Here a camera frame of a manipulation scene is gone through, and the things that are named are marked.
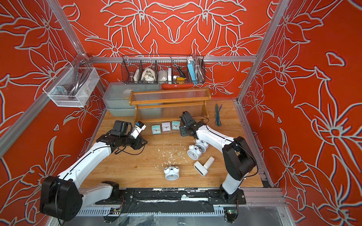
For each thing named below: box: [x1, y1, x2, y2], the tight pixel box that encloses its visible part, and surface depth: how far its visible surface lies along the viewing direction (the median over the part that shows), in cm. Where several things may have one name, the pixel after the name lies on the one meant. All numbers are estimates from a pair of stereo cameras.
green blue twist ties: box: [214, 103, 223, 127], surface depth 112 cm
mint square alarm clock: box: [151, 124, 162, 135], surface depth 97 cm
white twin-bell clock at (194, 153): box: [187, 144, 202, 161], surface depth 84 cm
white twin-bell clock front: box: [164, 166, 180, 181], surface depth 76 cm
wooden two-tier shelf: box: [128, 88, 212, 124], surface depth 98 cm
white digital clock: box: [193, 160, 209, 178], surface depth 80 cm
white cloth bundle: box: [140, 67, 157, 82], surface depth 92 cm
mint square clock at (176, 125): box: [171, 120, 181, 130], surface depth 99 cm
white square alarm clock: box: [161, 121, 171, 132], surface depth 98 cm
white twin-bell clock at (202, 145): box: [195, 138, 209, 154], surface depth 86 cm
